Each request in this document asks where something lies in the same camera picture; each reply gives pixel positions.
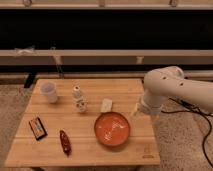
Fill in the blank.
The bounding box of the wooden table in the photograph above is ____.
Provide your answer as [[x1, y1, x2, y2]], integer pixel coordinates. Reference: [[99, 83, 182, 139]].
[[5, 79, 160, 167]]

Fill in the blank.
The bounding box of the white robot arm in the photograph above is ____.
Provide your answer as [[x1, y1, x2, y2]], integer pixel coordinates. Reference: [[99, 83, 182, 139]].
[[136, 66, 213, 115]]

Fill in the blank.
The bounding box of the orange round bowl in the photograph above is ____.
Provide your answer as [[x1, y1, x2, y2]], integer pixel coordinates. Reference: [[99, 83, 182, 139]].
[[94, 112, 131, 147]]

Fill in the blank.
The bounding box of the small clear plastic bottle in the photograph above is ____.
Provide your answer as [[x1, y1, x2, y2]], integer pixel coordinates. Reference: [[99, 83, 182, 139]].
[[73, 86, 87, 113]]

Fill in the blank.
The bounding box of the black cable on floor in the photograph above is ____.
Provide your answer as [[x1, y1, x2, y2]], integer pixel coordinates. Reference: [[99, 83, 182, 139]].
[[161, 97, 213, 169]]

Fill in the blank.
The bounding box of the white sponge block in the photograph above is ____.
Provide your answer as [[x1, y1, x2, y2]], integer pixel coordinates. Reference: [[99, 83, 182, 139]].
[[101, 99, 113, 113]]

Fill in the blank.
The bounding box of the upper wooden rail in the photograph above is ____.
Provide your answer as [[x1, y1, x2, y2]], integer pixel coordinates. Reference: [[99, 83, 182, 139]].
[[0, 0, 213, 10]]

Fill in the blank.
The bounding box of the translucent plastic cup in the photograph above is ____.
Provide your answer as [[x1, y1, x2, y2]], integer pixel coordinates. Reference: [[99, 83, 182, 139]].
[[40, 82, 58, 103]]

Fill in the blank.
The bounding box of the wooden rail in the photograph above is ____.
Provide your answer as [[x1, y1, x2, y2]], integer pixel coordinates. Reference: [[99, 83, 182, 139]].
[[0, 0, 213, 10], [0, 49, 213, 66]]

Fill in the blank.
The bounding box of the dark red wrapped snack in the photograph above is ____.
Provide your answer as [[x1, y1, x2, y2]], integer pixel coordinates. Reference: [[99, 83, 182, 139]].
[[60, 130, 71, 156]]

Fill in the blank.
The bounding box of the lower wooden rail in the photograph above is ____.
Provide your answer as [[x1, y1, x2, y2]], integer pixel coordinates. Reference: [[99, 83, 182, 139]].
[[0, 49, 213, 66]]

